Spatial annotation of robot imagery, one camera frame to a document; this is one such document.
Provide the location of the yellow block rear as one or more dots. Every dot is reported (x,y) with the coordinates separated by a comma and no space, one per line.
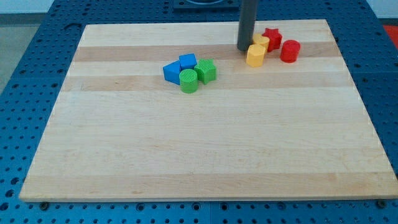
(258,38)

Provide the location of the yellow hexagon block front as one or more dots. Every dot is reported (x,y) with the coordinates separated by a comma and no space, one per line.
(255,55)

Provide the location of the blue cube block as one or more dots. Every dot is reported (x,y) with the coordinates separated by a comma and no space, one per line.
(187,61)

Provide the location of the red star block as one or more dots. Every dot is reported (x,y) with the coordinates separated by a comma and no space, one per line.
(275,38)

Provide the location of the green cylinder block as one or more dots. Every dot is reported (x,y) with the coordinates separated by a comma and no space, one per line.
(188,81)

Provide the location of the blue triangle block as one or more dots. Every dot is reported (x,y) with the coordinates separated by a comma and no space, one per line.
(172,72)

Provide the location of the red cylinder block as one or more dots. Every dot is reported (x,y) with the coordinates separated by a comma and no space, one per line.
(290,51)

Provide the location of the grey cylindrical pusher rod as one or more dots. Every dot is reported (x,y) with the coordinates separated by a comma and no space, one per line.
(247,18)

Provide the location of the green star block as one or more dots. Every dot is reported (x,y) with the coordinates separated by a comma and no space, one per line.
(206,70)

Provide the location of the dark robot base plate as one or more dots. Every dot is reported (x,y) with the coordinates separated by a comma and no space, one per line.
(202,5)

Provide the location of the wooden board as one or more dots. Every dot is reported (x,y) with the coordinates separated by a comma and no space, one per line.
(119,132)

